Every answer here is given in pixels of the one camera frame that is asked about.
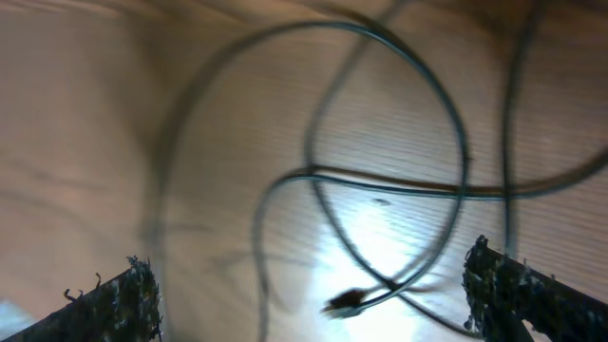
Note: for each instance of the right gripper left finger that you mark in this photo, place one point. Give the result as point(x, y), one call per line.
point(123, 309)

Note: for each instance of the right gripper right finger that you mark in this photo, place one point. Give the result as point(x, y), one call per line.
point(504, 294)

